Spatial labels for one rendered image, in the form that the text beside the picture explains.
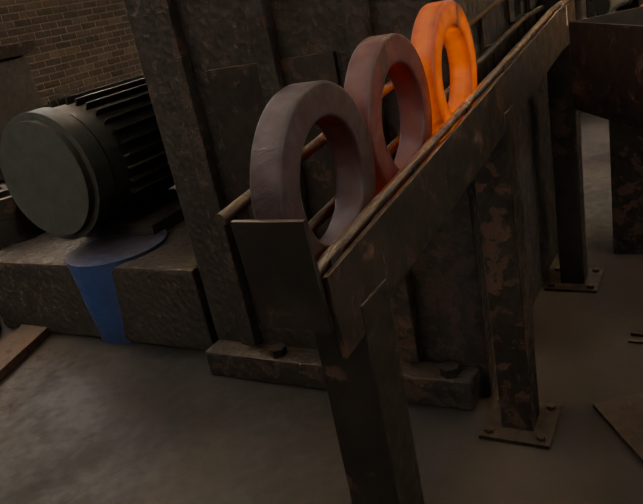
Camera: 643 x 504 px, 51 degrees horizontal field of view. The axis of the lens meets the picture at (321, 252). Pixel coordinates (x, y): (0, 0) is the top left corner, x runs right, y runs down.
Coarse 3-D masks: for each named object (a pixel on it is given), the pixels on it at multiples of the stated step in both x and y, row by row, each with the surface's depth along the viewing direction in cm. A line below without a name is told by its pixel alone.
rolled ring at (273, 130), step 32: (288, 96) 58; (320, 96) 60; (256, 128) 57; (288, 128) 56; (320, 128) 66; (352, 128) 66; (256, 160) 56; (288, 160) 56; (352, 160) 68; (256, 192) 56; (288, 192) 56; (352, 192) 69
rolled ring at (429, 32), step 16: (448, 0) 87; (432, 16) 84; (448, 16) 87; (464, 16) 93; (416, 32) 84; (432, 32) 83; (448, 32) 92; (464, 32) 93; (416, 48) 84; (432, 48) 83; (448, 48) 95; (464, 48) 94; (432, 64) 83; (464, 64) 96; (432, 80) 83; (464, 80) 96; (432, 96) 84; (464, 96) 96; (432, 112) 86; (448, 112) 88; (432, 128) 88
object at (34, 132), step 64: (64, 128) 179; (128, 128) 195; (64, 192) 187; (128, 192) 197; (0, 256) 213; (64, 256) 200; (192, 256) 179; (64, 320) 205; (128, 320) 190; (192, 320) 177
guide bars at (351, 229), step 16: (544, 16) 132; (528, 32) 122; (464, 112) 89; (448, 128) 84; (432, 144) 79; (416, 160) 75; (400, 176) 71; (384, 192) 68; (368, 208) 65; (352, 224) 63; (336, 240) 60; (320, 256) 58; (336, 256) 59; (320, 272) 57
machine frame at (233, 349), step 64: (128, 0) 140; (192, 0) 133; (256, 0) 123; (320, 0) 121; (384, 0) 115; (512, 0) 147; (192, 64) 140; (256, 64) 129; (320, 64) 125; (192, 128) 143; (384, 128) 123; (192, 192) 154; (320, 192) 136; (448, 256) 130; (256, 320) 161; (448, 320) 136; (320, 384) 152; (448, 384) 135
